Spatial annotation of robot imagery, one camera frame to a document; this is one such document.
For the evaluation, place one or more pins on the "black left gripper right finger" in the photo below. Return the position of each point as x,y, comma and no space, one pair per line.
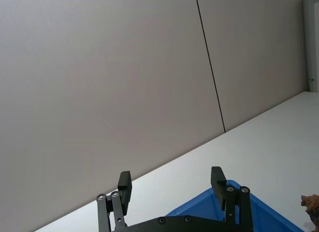
218,189

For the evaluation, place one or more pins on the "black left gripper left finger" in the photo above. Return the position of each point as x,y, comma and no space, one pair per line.
124,192

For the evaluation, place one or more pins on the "blue plastic bin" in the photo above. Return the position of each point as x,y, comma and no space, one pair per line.
199,205

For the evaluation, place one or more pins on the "brown furry toy figure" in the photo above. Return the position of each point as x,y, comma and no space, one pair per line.
311,207

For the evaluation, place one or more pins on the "white door frame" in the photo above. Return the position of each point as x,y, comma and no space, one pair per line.
310,42

